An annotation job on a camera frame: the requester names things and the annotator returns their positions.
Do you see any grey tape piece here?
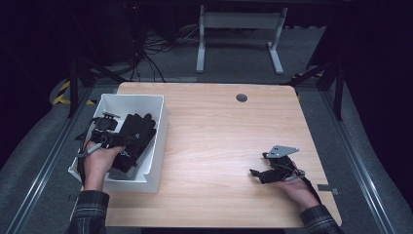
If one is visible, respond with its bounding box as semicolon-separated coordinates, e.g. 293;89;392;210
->
317;183;341;197

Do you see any person's left hand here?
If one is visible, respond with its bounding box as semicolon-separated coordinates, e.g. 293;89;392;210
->
83;140;127;192

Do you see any aluminium rail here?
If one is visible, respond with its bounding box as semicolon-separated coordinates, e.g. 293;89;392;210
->
5;87;95;234
319;91;396;234

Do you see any person's right hand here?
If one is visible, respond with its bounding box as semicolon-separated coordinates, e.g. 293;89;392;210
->
273;176;320;214

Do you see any white metal desk frame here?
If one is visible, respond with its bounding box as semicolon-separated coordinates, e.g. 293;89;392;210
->
195;4;289;76

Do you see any yellow black hazard tape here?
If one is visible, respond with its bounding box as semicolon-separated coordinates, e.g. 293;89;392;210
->
51;80;97;106

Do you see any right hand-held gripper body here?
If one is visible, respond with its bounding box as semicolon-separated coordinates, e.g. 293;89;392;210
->
262;144;306;185

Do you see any hand-held gripper cable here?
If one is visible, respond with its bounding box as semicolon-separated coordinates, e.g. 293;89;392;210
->
76;117;108;186
284;161;322;205

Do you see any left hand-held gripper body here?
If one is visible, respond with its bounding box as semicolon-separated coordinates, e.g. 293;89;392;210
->
91;111;127;150

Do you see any tangle of floor cables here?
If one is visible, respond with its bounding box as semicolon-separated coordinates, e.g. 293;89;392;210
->
121;2;203;83

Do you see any white box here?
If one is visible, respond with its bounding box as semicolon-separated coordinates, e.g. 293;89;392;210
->
67;93;169;193

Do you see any right hand-held gripper cable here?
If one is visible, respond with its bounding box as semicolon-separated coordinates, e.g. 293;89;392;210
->
284;161;322;205

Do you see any left hand-held gripper cable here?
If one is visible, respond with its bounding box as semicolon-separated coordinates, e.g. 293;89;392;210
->
76;117;108;186

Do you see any black metal stand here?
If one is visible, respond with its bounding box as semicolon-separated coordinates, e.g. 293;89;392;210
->
66;53;129;120
282;57;346;122

